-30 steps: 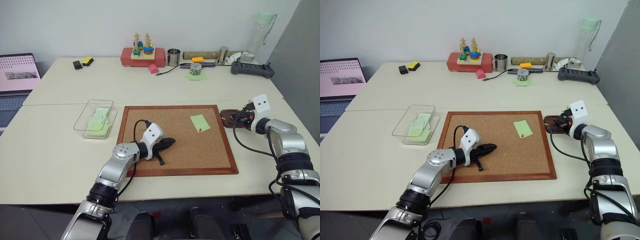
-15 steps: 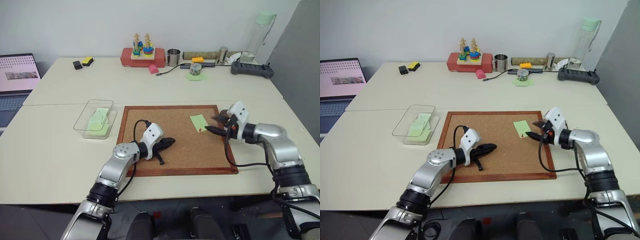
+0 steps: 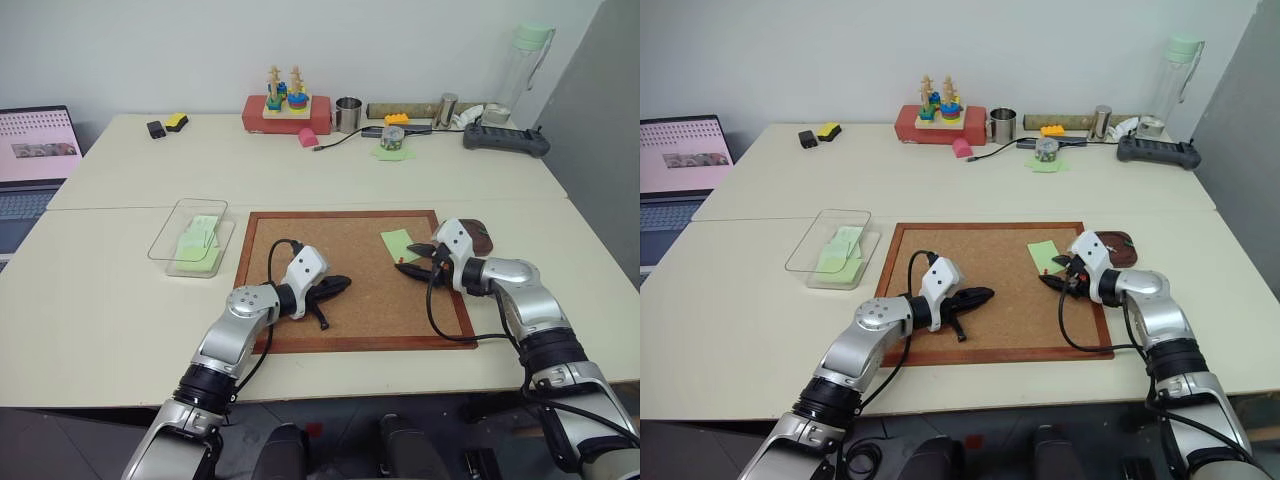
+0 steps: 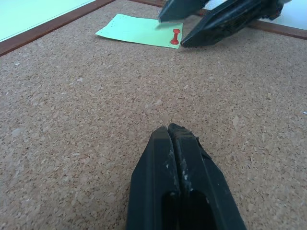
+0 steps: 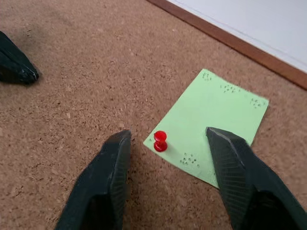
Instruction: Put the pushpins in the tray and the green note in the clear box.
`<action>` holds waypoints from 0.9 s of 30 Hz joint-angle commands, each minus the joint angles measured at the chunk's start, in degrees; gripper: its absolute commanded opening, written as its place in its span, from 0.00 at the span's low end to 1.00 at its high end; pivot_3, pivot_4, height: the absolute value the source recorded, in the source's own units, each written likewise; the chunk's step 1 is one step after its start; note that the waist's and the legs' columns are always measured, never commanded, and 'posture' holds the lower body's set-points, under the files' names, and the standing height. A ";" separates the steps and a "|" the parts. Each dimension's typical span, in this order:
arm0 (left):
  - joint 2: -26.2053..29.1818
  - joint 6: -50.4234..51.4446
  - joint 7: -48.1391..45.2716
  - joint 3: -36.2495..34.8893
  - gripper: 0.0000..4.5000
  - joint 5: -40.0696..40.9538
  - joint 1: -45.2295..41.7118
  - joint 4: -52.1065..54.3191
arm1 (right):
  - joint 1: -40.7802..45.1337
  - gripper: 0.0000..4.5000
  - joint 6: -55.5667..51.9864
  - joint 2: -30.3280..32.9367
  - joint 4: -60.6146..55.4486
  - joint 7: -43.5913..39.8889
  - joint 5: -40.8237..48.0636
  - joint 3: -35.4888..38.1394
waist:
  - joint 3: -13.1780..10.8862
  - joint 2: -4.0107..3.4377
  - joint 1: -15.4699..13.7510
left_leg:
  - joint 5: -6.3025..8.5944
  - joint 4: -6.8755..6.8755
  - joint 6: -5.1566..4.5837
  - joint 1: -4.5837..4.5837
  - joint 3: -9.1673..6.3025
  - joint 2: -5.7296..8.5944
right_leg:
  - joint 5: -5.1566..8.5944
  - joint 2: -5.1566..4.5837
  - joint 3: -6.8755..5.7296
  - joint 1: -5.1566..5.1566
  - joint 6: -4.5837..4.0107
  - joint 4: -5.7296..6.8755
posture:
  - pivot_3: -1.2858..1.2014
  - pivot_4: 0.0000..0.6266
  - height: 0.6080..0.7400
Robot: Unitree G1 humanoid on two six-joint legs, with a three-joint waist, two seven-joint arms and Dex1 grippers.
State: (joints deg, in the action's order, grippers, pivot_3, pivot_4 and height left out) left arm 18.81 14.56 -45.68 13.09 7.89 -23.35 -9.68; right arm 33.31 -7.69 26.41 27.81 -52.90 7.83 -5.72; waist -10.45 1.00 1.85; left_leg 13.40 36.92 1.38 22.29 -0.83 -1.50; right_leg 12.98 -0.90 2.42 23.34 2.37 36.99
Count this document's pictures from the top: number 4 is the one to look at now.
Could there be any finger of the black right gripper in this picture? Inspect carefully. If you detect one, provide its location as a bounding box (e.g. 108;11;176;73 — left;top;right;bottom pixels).
180;0;276;48
158;0;205;23

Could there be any cork board with wooden frame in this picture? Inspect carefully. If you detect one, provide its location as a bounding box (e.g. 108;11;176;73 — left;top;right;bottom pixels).
0;0;307;230

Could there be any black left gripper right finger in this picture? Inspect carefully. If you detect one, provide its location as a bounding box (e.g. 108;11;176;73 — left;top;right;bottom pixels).
167;123;248;230

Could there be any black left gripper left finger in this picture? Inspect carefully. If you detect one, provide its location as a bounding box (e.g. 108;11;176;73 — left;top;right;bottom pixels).
125;126;180;230

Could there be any red pushpin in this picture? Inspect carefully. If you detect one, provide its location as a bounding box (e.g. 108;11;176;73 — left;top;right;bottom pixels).
170;28;182;46

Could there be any green paper note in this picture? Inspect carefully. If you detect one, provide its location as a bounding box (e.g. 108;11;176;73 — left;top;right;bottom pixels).
94;13;184;50

